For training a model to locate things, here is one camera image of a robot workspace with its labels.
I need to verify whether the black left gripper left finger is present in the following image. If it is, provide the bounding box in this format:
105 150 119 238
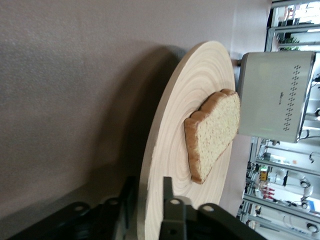
0 176 137 240

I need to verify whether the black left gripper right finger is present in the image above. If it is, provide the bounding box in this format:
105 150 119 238
161 176 266 240

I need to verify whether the slice of brown bread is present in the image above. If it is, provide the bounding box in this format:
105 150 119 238
183 88 242 186

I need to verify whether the round wooden plate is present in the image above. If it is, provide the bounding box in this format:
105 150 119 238
136 41 237 240

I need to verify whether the cream and chrome toaster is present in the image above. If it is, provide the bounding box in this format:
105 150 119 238
236 51 317 147

